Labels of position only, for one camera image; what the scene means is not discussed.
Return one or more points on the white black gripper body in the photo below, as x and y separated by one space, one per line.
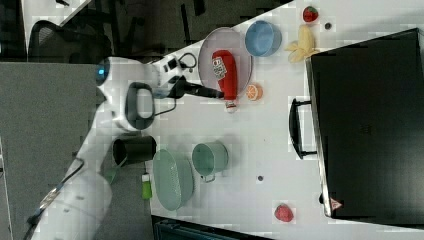
170 83

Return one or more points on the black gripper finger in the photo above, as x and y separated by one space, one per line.
202 91

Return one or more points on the red felt ketchup bottle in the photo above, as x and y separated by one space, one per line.
225 70

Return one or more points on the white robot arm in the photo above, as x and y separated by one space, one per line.
75 208

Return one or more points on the grey round plate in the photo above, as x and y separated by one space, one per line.
225 39

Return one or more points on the toy orange half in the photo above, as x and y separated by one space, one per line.
254 92

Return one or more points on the green metal cup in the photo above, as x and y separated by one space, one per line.
209 159

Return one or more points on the green perforated oval basket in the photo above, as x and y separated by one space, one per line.
173 178

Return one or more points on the blue bowl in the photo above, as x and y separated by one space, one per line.
262 39

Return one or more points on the green white marker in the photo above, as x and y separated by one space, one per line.
146 187

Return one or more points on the black mesh office chair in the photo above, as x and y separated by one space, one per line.
50 43

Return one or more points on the peeled toy banana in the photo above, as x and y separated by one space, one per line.
304 47

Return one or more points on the red toy strawberry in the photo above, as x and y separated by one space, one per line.
284 213
310 14

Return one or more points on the black toaster oven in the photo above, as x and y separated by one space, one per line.
367 103

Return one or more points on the black cylinder mount lower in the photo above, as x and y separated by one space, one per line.
134 150

